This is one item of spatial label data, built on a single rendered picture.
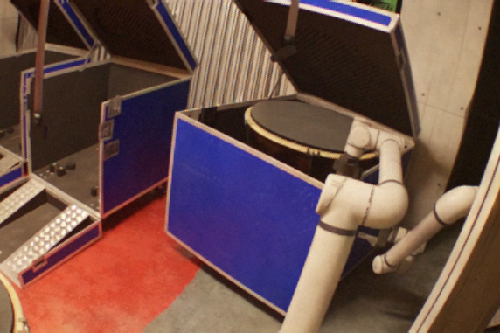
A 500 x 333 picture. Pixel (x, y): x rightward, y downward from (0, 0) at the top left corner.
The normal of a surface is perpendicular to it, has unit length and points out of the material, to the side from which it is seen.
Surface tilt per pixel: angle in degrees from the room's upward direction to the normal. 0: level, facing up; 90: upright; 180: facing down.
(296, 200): 90
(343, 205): 75
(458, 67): 90
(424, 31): 90
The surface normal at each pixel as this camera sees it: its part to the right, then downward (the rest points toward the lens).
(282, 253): -0.68, 0.20
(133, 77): -0.45, 0.29
